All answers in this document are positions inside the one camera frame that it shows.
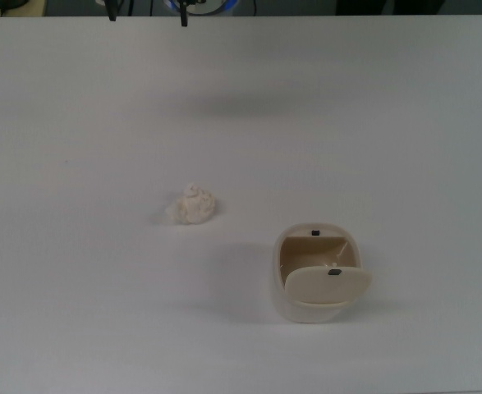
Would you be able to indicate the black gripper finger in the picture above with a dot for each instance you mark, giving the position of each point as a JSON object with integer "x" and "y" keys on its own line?
{"x": 184, "y": 16}
{"x": 112, "y": 13}

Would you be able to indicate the white paper trash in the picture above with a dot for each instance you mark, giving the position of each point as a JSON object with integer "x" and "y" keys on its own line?
{"x": 193, "y": 205}

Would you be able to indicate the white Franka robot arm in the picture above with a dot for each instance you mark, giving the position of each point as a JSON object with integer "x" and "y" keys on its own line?
{"x": 201, "y": 3}

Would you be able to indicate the small cream bin with lid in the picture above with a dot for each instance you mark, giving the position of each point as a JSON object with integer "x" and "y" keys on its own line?
{"x": 306, "y": 303}

